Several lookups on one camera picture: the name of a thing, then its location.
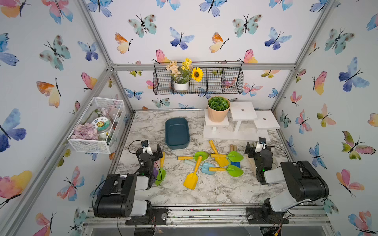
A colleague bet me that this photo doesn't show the blue shovel wooden handle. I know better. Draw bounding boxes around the blue shovel wooden handle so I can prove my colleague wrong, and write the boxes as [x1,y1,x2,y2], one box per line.
[229,145,241,168]

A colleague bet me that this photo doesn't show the yellow square scoop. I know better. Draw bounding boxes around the yellow square scoop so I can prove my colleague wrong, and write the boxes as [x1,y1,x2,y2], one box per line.
[209,140,229,167]

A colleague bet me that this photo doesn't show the white tiered stand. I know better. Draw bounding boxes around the white tiered stand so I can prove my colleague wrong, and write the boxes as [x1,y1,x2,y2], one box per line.
[203,102,280,141]

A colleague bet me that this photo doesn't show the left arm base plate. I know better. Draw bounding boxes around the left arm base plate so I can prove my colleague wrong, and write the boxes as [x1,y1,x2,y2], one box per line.
[125,208,168,226]

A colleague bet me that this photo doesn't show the black wire wall basket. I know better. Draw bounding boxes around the black wire wall basket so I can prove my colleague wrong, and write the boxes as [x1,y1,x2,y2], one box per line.
[152,61,244,96]

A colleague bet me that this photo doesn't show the white pot with flowers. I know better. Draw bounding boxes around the white pot with flowers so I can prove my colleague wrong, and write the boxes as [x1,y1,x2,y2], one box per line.
[166,58,204,91]

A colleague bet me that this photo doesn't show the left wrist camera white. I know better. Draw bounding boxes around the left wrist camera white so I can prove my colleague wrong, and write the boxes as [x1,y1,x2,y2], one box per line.
[141,140,153,155]

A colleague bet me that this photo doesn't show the aluminium front rail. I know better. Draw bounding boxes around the aluminium front rail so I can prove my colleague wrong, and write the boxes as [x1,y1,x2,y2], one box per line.
[84,205,331,228]

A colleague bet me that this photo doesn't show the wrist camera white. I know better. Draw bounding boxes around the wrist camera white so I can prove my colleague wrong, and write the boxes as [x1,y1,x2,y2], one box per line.
[255,137,266,153]
[141,140,153,155]

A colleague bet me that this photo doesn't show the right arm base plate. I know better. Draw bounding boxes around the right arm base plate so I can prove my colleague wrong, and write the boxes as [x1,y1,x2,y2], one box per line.
[246,206,289,225]

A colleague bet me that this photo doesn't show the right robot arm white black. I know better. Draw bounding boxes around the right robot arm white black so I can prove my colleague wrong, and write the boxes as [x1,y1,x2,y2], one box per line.
[245,139,329,213]

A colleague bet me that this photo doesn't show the pink artificial flowers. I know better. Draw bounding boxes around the pink artificial flowers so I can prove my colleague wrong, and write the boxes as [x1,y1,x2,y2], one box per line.
[70,123,99,140]

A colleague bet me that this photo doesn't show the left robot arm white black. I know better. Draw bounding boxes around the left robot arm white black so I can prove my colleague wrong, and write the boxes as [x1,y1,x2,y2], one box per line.
[92,141,163,219]

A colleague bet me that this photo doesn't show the purple shovel pink handle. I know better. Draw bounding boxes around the purple shovel pink handle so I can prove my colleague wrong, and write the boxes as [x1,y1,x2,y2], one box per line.
[153,162,159,179]

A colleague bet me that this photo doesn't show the terracotta pot green plant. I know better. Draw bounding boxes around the terracotta pot green plant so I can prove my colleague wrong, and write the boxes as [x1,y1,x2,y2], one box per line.
[207,96,230,123]

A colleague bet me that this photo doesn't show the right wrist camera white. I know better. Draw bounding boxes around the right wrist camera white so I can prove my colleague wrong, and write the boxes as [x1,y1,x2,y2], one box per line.
[255,137,266,153]

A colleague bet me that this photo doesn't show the green shovel yellow handle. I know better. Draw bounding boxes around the green shovel yellow handle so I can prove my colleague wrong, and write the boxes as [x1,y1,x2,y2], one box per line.
[155,152,166,186]

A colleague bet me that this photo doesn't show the dark teal storage box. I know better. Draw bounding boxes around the dark teal storage box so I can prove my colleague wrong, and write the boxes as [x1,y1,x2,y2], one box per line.
[165,118,191,150]

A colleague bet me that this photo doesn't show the light blue shovel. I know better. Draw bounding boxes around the light blue shovel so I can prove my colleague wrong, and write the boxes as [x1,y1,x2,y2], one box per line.
[184,160,216,175]

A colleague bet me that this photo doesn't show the white wire basket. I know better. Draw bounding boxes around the white wire basket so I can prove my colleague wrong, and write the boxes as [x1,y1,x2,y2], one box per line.
[68,97,126,154]

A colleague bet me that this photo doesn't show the round green tin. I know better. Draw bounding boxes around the round green tin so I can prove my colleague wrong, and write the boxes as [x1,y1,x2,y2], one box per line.
[91,117,111,133]

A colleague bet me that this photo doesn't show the yellow shovel orange handle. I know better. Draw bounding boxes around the yellow shovel orange handle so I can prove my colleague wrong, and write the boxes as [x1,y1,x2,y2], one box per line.
[184,155,202,190]

